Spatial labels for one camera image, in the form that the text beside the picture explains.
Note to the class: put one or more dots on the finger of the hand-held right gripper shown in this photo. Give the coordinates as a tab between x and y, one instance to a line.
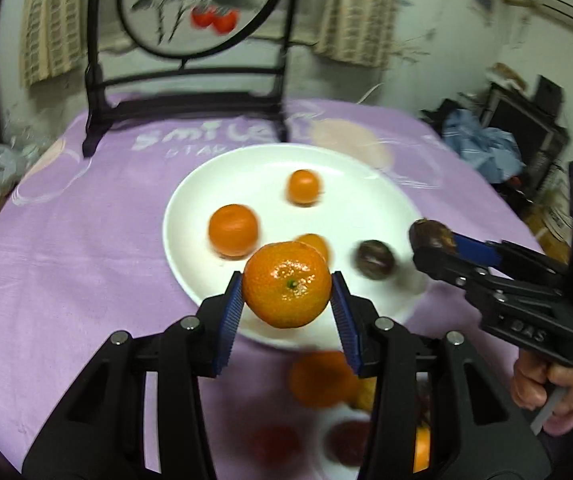
473	248
441	266

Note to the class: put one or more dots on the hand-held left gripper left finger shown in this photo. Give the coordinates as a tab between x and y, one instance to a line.
231	321

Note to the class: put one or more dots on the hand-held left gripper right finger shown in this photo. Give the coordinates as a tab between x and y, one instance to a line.
346	325

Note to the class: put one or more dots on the dark brown passion fruit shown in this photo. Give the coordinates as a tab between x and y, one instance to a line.
375	258
430	235

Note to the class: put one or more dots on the large glossy mandarin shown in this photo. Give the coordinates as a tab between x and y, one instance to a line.
286	285

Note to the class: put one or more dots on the large white plate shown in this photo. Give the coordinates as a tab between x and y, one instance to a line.
266	175

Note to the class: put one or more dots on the person's right hand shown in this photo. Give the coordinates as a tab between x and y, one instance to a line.
556	382

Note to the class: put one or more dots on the yellow orange fruit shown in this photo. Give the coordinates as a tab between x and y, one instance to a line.
364	394

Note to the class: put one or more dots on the cardboard box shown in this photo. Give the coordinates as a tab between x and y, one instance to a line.
553	227

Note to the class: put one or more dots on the medium mandarin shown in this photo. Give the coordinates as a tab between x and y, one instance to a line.
233	230

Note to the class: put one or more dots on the blue crumpled cloth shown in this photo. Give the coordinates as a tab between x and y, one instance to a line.
486	147

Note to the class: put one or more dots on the dark red round fruit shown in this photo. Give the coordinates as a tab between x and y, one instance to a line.
349	441

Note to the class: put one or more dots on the black monitor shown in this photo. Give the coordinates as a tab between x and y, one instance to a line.
521	120

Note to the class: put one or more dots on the small mandarin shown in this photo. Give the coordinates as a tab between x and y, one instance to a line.
304	186

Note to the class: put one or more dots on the purple printed tablecloth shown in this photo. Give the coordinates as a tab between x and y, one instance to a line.
91	260

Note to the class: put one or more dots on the checked beige curtain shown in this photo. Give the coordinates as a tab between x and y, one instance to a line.
356	10
51	25

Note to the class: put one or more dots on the white plastic bag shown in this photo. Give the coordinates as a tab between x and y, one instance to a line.
4	165

